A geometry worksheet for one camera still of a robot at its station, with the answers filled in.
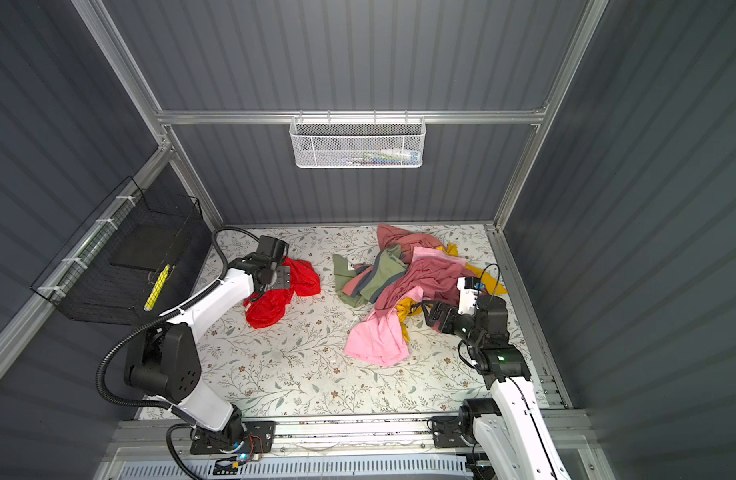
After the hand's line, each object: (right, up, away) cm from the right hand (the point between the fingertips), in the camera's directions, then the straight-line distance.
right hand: (440, 308), depth 77 cm
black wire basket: (-81, +7, -13) cm, 82 cm away
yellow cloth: (-6, -2, +16) cm, 17 cm away
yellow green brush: (-69, +8, -5) cm, 70 cm away
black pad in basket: (-73, +16, -3) cm, 75 cm away
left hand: (-50, +7, +13) cm, 52 cm away
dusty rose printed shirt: (+2, +6, +14) cm, 15 cm away
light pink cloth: (-15, -10, +8) cm, 20 cm away
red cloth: (-51, -3, +17) cm, 54 cm away
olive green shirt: (-13, +11, +14) cm, 22 cm away
